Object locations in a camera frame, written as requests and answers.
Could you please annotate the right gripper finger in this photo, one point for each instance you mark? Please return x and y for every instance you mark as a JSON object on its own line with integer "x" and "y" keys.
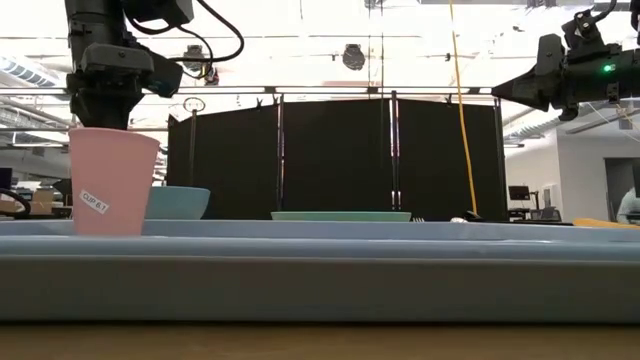
{"x": 522, "y": 89}

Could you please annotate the pink plastic cup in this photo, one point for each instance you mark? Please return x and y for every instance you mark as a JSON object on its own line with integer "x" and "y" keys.
{"x": 112, "y": 175}

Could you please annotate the light blue bowl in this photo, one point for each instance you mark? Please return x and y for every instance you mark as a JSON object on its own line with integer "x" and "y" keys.
{"x": 180, "y": 202}

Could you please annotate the green plate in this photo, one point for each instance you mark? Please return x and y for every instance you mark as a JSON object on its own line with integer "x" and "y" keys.
{"x": 340, "y": 216}

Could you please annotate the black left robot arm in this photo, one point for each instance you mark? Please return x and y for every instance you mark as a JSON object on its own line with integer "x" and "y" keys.
{"x": 92, "y": 20}

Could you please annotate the round black ceiling fixture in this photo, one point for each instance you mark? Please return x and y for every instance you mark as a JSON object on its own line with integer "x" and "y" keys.
{"x": 353, "y": 56}
{"x": 194, "y": 56}

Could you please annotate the small black monitor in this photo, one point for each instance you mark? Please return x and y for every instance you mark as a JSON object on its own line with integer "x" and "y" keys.
{"x": 519, "y": 193}

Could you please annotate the black partition screen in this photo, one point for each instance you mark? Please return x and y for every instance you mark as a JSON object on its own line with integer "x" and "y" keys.
{"x": 335, "y": 160}

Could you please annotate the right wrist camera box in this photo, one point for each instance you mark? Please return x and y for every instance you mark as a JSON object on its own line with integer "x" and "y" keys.
{"x": 582, "y": 27}

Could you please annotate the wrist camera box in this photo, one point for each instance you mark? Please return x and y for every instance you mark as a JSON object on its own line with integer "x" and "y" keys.
{"x": 582, "y": 27}
{"x": 165, "y": 10}

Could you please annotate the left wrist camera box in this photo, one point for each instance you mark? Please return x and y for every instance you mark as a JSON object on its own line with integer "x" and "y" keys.
{"x": 165, "y": 10}

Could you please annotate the grey metal rail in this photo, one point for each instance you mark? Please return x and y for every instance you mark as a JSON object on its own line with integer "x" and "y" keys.
{"x": 300, "y": 90}

